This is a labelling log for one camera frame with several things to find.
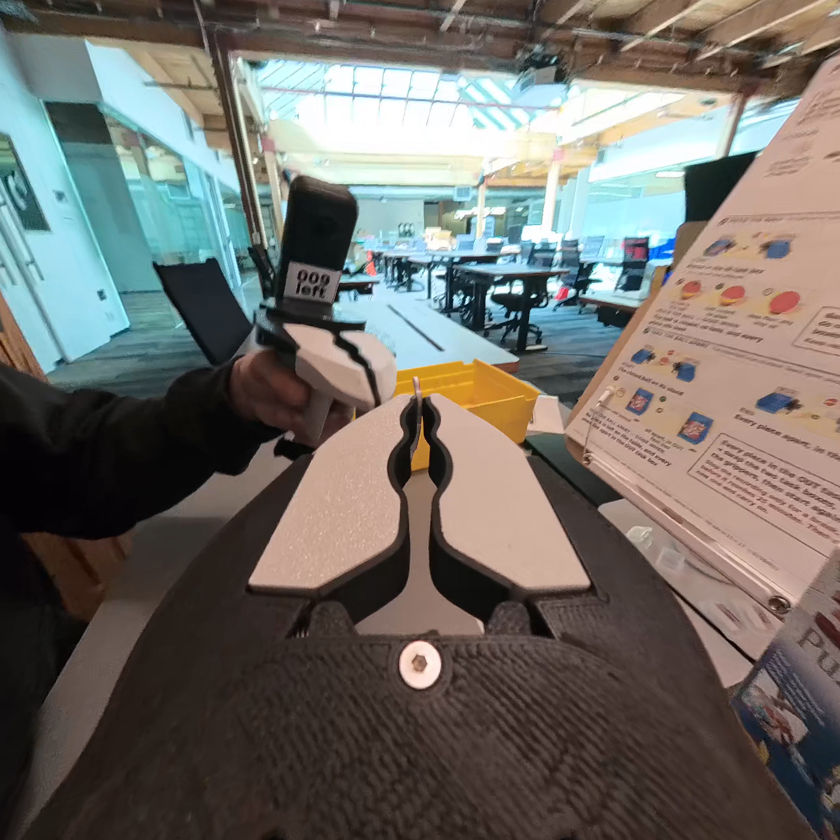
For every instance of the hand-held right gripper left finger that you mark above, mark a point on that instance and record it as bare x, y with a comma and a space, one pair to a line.
328, 518

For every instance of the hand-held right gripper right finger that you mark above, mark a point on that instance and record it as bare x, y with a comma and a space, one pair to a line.
512, 518

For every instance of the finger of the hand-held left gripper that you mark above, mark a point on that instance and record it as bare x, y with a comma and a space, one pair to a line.
380, 367
328, 367

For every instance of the person's left forearm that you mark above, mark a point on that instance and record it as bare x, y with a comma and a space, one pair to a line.
111, 446

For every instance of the blue puzzle box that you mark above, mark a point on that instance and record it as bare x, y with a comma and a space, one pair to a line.
800, 709

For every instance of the person's left hand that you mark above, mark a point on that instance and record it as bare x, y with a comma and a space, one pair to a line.
262, 387

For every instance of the long white table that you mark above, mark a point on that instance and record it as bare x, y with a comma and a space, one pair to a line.
459, 334

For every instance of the yellow plastic bin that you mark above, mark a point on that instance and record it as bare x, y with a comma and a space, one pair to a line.
485, 400

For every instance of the black panel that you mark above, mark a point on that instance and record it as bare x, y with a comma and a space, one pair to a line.
203, 312

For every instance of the clear plastic bag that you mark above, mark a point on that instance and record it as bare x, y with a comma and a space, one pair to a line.
656, 548

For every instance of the black office chair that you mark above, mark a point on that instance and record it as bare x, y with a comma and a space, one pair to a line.
581, 269
518, 305
633, 259

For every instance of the wooden office desk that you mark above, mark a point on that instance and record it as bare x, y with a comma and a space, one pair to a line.
512, 270

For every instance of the laminated instruction sheet board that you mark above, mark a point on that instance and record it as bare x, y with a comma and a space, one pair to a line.
722, 328

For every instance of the person's black-clothed body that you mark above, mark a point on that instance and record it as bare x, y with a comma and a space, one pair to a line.
26, 689

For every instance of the black monitor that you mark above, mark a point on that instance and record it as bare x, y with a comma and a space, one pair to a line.
718, 187

